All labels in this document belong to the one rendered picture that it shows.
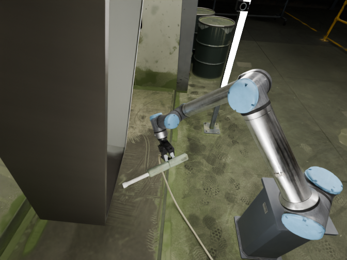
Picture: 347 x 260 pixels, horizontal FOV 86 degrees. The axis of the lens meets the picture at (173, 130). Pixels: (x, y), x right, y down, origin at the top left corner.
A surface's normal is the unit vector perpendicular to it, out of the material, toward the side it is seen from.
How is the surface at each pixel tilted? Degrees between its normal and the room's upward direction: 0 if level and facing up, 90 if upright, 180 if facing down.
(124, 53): 90
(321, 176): 5
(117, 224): 0
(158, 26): 90
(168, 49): 90
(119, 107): 90
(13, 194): 57
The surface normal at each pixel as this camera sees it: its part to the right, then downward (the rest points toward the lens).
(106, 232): 0.05, -0.72
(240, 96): -0.72, 0.38
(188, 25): -0.06, 0.69
